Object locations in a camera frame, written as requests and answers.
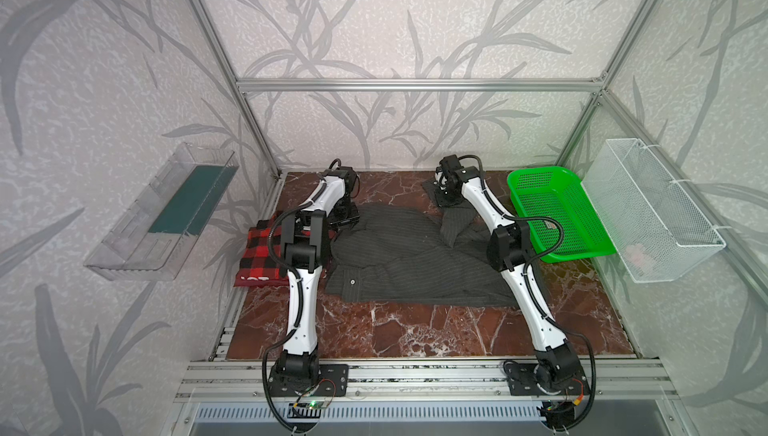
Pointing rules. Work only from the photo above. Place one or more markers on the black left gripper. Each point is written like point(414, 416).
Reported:
point(346, 211)

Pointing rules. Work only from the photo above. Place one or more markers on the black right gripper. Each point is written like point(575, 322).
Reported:
point(447, 194)

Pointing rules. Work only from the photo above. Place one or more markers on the grey pinstriped long sleeve shirt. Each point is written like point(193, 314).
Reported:
point(405, 255)

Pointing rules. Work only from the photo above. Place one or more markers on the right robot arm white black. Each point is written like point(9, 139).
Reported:
point(510, 251)

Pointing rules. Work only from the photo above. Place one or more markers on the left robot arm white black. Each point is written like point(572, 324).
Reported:
point(299, 242)

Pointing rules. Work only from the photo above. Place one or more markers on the red black plaid folded shirt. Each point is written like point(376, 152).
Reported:
point(256, 267)

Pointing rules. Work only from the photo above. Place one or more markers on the green plastic basket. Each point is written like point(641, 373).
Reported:
point(556, 192)

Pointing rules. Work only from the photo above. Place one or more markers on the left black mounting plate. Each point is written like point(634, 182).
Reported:
point(327, 380)

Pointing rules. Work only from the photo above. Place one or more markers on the black mounting plate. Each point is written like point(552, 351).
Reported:
point(521, 379)
point(327, 380)

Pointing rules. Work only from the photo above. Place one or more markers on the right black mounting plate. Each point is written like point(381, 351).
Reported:
point(521, 379)

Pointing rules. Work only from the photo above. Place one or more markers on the aluminium horizontal frame bar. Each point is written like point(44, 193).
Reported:
point(253, 85)

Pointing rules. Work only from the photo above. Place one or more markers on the clear plastic wall tray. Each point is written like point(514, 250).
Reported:
point(152, 240)

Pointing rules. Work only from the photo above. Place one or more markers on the white wire mesh basket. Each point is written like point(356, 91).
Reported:
point(658, 231)

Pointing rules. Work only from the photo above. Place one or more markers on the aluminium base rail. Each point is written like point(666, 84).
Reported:
point(435, 379)

